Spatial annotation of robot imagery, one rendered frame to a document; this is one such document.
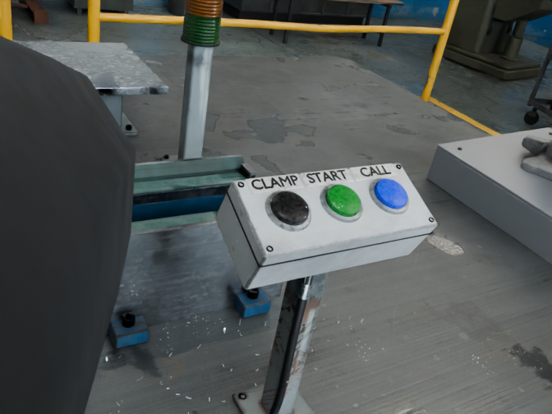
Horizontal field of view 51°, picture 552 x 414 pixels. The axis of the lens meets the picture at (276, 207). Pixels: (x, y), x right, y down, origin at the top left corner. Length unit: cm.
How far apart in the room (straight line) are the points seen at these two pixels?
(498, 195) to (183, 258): 64
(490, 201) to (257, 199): 75
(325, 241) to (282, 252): 4
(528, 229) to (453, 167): 19
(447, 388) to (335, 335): 14
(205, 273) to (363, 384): 22
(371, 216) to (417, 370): 31
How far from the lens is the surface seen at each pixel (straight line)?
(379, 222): 48
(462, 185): 117
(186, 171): 79
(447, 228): 106
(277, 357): 58
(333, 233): 45
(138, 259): 65
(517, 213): 110
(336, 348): 73
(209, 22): 96
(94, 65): 118
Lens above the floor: 128
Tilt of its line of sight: 29 degrees down
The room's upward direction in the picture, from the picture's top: 11 degrees clockwise
